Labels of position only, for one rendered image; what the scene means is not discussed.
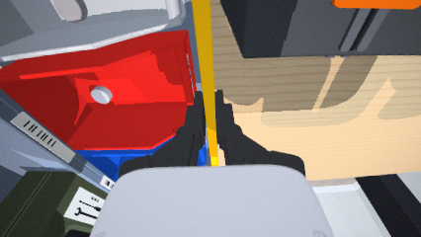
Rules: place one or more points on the yellow bar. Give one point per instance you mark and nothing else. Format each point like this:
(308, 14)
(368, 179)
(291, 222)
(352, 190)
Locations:
(202, 19)

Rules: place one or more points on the red bin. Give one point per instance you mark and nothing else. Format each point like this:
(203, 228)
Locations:
(148, 104)

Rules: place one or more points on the olive green tool case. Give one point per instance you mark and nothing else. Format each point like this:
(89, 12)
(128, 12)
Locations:
(50, 204)

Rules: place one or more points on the blue open bin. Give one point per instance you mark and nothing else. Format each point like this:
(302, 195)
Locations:
(104, 160)

